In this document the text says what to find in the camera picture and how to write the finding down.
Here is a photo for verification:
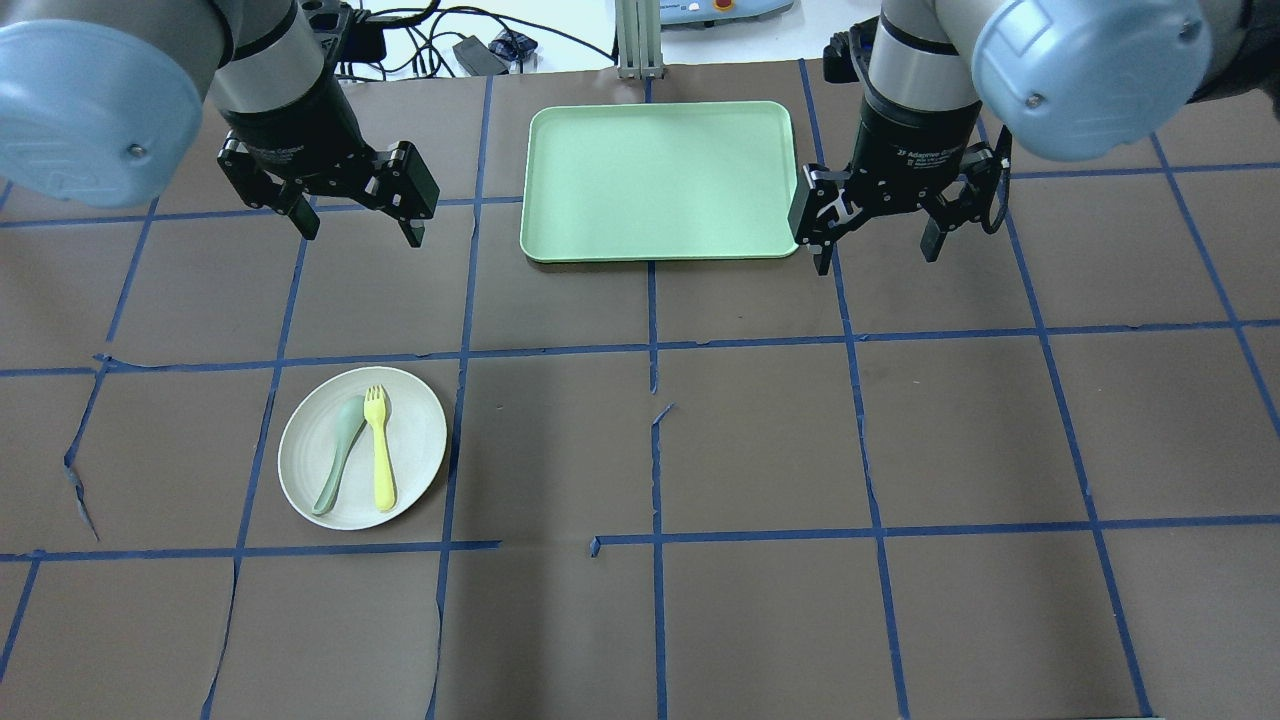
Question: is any green plastic spoon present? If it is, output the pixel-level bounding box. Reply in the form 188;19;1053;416
311;395;366;518

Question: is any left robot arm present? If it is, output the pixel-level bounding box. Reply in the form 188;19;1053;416
1;1;440;247

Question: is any teach pendant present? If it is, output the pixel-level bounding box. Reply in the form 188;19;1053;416
658;0;795;28

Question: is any aluminium frame post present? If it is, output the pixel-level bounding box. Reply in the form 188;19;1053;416
613;0;666;79

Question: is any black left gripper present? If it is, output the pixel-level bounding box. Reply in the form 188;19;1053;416
218;94;440;249

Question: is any white round plate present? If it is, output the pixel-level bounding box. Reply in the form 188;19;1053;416
276;366;448;530

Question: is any light green tray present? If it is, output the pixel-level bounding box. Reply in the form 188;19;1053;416
518;100;797;264

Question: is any black power adapter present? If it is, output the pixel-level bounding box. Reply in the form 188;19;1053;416
452;35;509;77

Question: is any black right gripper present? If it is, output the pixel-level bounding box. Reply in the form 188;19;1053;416
788;95;1012;277

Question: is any yellow plastic fork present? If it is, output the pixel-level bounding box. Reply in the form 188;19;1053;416
364;386;397;512

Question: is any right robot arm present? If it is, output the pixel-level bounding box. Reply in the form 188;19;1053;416
788;1;1277;275

